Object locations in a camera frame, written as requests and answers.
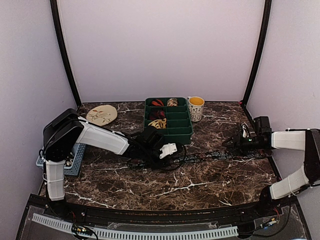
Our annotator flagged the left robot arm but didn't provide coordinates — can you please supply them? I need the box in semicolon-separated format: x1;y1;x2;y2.
39;108;187;218

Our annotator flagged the round bird-pattern plate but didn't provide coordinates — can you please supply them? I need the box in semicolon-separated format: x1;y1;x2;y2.
86;104;118;127

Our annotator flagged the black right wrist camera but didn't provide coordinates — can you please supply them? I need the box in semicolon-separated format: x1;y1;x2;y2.
253;116;272;136

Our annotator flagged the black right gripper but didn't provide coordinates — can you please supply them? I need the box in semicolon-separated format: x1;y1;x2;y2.
222;132;265;156

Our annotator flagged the white mug yellow inside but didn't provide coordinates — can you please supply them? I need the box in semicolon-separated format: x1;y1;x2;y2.
187;96;205;122

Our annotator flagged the green compartment organizer tray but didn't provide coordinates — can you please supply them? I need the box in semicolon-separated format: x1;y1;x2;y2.
143;96;194;145

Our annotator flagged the floral cream rolled tie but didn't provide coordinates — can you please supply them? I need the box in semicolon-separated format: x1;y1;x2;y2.
167;98;179;107

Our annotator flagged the yellow patterned rolled tie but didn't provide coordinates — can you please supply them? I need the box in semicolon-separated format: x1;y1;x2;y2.
148;118;167;129

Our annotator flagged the red navy striped rolled tie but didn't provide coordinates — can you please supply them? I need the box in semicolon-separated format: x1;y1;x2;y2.
149;98;165;107

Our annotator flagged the black frame post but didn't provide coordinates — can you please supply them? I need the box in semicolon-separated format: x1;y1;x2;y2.
49;0;82;108
241;0;272;108

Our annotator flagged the right black frame post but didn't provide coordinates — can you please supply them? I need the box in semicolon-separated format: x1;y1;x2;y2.
241;0;272;108

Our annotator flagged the left black frame post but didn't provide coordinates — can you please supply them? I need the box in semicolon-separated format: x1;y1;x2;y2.
49;0;82;108

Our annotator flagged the light blue plastic basket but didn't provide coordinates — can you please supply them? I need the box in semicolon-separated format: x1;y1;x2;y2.
35;143;87;176

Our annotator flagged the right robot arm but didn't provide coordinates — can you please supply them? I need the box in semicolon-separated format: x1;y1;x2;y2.
222;117;320;217

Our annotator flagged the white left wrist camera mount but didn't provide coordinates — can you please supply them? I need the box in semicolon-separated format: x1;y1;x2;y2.
159;143;178;159

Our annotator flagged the maroon navy striped rolled tie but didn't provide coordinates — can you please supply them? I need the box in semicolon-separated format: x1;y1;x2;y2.
148;110;166;120

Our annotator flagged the black front rail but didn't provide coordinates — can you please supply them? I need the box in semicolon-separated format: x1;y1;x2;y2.
66;202;276;226

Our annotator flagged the white slotted cable duct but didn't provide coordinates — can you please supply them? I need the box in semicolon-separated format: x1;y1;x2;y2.
31;213;239;240

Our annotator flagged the dark floral necktie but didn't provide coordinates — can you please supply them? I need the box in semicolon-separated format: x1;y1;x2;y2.
126;149;271;172

